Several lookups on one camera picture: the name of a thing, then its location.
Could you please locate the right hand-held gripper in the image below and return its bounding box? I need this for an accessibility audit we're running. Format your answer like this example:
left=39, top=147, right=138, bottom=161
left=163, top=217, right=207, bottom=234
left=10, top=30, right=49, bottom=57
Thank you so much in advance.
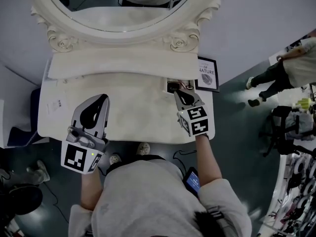
left=173, top=89, right=210, bottom=138

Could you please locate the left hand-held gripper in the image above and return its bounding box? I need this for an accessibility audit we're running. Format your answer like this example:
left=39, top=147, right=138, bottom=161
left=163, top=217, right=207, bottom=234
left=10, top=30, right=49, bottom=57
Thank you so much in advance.
left=60, top=94, right=110, bottom=175

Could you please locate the white dressing table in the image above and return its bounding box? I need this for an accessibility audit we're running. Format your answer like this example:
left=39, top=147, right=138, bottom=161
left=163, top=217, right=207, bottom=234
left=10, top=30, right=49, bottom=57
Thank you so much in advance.
left=37, top=50, right=216, bottom=145

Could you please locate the person's left forearm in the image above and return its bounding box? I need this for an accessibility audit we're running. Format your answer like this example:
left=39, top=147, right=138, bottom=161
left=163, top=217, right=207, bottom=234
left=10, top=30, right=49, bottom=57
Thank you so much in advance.
left=80, top=168, right=103, bottom=211

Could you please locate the person's right forearm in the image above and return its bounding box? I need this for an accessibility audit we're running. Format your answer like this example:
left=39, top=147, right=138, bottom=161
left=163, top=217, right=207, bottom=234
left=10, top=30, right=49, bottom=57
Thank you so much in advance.
left=195, top=134, right=223, bottom=182

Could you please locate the small black box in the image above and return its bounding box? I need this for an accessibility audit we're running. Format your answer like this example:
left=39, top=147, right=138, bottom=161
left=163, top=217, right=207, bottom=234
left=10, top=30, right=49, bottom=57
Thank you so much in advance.
left=167, top=81, right=183, bottom=94

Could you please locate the white paper tag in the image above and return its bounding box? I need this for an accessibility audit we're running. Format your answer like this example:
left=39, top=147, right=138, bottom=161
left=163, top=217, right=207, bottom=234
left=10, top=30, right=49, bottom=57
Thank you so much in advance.
left=46, top=99, right=69, bottom=115

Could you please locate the person's white left shoe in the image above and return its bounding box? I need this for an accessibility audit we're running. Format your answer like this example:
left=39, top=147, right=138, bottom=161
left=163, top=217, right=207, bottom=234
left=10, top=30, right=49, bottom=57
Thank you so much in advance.
left=109, top=153, right=122, bottom=165

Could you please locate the person's white shoe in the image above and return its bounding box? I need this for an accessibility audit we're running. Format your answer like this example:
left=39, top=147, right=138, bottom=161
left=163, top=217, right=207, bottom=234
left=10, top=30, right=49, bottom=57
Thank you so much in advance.
left=136, top=142, right=151, bottom=157
left=109, top=153, right=122, bottom=165

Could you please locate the person's white right shoe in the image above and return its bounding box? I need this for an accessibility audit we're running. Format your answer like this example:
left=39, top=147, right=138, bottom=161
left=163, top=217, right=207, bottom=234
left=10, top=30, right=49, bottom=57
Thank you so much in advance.
left=136, top=142, right=151, bottom=157

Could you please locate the navy blue stool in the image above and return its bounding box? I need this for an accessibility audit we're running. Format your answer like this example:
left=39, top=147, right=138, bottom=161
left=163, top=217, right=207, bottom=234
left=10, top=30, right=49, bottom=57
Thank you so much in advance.
left=6, top=87, right=42, bottom=148

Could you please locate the black phone with blue screen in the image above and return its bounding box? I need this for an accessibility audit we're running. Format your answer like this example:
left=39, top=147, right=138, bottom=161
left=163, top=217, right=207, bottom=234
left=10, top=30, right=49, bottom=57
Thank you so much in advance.
left=182, top=166, right=200, bottom=199

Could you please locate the oval white ornate mirror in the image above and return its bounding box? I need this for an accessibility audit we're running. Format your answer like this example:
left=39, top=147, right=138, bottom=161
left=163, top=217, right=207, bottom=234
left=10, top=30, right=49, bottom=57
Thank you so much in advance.
left=30, top=0, right=222, bottom=53

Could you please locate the black office chair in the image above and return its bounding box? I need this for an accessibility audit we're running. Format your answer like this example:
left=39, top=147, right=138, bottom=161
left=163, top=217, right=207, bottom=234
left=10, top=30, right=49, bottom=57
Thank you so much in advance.
left=258, top=105, right=316, bottom=158

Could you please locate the person's light grey shirt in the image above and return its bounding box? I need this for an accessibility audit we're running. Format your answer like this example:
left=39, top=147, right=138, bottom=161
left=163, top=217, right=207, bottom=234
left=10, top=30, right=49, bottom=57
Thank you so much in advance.
left=69, top=159, right=252, bottom=237

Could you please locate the black round stool seat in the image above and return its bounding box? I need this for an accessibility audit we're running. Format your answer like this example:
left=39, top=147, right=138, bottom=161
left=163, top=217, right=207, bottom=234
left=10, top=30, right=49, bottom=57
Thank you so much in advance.
left=0, top=184, right=44, bottom=216

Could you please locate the yellow-green ribbed object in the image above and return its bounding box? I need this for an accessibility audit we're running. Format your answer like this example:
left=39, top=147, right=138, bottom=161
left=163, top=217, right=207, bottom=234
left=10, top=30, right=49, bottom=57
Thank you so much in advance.
left=292, top=98, right=311, bottom=110

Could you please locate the white cluttered table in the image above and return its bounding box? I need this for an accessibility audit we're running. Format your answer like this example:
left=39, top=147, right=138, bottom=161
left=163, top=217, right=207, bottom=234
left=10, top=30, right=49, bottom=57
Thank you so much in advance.
left=256, top=152, right=316, bottom=237

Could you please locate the black picture frame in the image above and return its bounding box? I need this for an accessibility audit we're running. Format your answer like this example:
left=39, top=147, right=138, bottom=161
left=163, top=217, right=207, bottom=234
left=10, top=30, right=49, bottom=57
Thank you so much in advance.
left=195, top=56, right=220, bottom=93

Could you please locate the black phone cable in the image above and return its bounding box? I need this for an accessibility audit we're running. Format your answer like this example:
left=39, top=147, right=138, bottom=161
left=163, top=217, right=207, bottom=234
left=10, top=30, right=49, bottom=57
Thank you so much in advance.
left=172, top=149, right=198, bottom=180

